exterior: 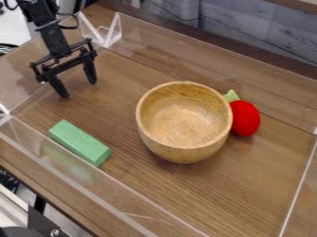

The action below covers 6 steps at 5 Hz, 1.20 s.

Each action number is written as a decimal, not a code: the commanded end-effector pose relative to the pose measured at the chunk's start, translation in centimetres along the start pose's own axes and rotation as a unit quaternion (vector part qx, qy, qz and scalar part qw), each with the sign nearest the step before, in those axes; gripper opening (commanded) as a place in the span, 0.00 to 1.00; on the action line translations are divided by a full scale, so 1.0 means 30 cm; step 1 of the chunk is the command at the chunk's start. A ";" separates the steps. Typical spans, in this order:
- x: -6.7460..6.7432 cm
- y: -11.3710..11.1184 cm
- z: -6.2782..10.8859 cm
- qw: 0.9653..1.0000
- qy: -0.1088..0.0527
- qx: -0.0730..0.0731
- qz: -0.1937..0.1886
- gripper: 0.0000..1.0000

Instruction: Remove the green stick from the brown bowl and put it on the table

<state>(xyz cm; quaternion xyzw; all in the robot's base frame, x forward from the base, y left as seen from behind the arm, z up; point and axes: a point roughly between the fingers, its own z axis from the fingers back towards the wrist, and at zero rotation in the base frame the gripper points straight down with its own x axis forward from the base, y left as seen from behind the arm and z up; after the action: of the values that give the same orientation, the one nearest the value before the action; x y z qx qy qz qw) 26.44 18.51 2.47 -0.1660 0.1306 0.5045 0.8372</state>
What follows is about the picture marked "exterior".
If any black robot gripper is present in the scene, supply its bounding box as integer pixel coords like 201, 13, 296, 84
15, 0, 96, 98

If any brown wooden bowl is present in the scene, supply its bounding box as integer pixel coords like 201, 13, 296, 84
134, 81, 232, 164

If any green rectangular stick block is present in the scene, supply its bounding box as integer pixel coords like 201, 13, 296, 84
48, 119, 110, 167

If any red plush radish toy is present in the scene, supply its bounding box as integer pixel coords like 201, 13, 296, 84
224, 89, 260, 137

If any clear acrylic tray enclosure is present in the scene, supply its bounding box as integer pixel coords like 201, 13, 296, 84
0, 17, 317, 237

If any black bracket with screw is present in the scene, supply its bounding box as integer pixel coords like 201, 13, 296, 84
26, 206, 72, 237

